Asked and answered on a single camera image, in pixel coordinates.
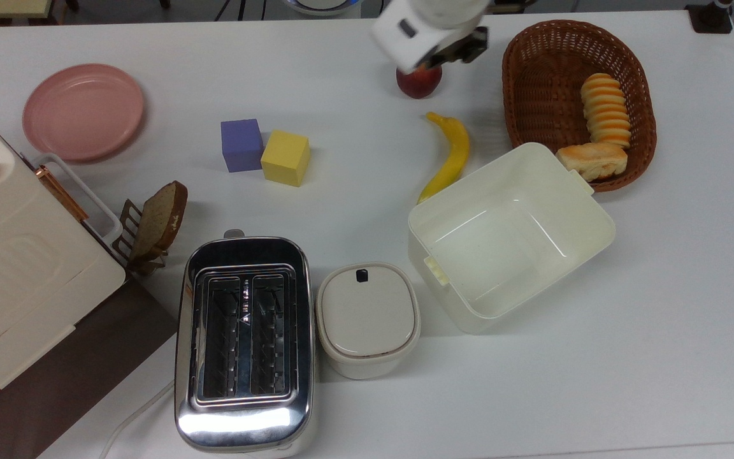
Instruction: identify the brown bread slice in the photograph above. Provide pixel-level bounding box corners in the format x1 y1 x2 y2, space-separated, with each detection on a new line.
130 180 189 262

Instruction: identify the pink plate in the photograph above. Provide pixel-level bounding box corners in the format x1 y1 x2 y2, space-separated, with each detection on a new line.
22 63 146 163

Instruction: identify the purple cube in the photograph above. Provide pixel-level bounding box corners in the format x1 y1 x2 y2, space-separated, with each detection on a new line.
220 119 264 173

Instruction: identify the silver cream two-slot toaster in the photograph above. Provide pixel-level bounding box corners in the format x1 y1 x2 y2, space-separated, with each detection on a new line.
174 229 317 456

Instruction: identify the square golden bread bun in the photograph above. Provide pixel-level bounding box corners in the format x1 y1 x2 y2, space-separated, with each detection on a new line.
556 142 629 182

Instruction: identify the red apple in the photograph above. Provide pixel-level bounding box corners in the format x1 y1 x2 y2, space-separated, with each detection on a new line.
396 64 443 99

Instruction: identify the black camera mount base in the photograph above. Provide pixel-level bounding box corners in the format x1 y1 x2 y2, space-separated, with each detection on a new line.
686 0 734 34

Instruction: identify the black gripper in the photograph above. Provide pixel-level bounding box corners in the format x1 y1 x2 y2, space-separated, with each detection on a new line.
428 27 490 68

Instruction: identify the yellow banana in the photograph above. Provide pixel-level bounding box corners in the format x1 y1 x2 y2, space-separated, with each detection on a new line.
417 112 471 205

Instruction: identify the robot base ring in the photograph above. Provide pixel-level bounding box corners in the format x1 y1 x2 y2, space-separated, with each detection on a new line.
281 0 361 17

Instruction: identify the small cream lidded bin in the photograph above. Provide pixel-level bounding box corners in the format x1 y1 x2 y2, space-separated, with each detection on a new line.
315 261 422 381

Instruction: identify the brown wicker basket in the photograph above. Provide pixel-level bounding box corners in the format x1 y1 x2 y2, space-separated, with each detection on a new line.
502 19 658 193

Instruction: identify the metal toast rack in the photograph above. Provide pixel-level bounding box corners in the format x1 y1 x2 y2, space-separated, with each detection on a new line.
112 199 170 276

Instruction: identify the white toaster cord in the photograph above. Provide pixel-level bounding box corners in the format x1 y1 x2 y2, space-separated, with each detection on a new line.
99 379 176 459

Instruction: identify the striped spiral bread roll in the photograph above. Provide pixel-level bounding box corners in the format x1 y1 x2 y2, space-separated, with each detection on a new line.
580 73 632 149

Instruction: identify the cream plastic tub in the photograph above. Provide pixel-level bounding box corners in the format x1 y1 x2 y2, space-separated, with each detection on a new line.
407 142 616 335

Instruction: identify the yellow cube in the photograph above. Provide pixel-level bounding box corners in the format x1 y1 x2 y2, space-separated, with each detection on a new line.
261 130 312 187

